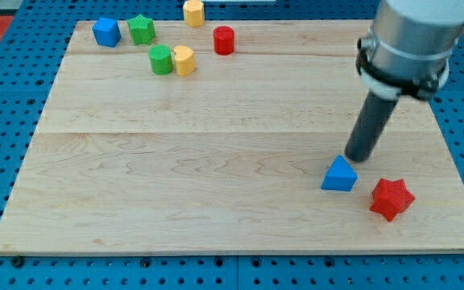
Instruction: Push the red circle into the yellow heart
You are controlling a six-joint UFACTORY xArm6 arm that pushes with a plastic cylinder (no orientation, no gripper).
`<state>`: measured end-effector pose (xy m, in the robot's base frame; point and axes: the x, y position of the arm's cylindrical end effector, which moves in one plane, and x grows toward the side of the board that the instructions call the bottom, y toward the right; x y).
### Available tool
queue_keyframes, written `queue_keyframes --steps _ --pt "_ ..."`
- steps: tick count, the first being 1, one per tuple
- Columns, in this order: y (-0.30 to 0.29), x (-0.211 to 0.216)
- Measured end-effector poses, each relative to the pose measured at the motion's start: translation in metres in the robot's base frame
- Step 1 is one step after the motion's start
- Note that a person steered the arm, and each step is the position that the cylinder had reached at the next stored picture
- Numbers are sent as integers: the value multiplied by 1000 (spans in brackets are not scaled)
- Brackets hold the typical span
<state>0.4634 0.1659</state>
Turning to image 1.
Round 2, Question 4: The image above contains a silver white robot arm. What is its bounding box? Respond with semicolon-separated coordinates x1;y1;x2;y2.
356;0;464;102

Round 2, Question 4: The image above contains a yellow heart block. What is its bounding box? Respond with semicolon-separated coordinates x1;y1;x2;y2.
173;45;196;77

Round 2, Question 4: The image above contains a light wooden board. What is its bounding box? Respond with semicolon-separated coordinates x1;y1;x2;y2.
0;20;464;256

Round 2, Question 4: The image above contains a red cylinder block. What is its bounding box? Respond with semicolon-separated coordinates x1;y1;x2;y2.
213;26;235;56

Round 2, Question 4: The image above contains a blue triangle block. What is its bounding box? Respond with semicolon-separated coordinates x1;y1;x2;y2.
321;155;358;192

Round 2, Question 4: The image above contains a green cylinder block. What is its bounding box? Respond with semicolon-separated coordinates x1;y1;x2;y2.
148;44;173;75

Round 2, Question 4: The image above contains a yellow hexagon block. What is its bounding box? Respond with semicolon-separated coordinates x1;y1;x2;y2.
183;0;205;27

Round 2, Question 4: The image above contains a green star block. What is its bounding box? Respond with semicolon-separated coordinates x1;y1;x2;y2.
126;14;156;45

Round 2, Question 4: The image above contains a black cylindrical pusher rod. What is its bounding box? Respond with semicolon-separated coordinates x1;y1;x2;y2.
344;91;398;162

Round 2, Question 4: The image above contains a red star block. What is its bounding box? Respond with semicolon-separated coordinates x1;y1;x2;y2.
370;178;416;222

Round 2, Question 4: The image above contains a blue cube block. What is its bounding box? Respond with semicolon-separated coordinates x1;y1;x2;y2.
92;18;122;48

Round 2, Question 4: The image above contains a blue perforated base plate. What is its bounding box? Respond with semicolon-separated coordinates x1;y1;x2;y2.
0;0;464;289

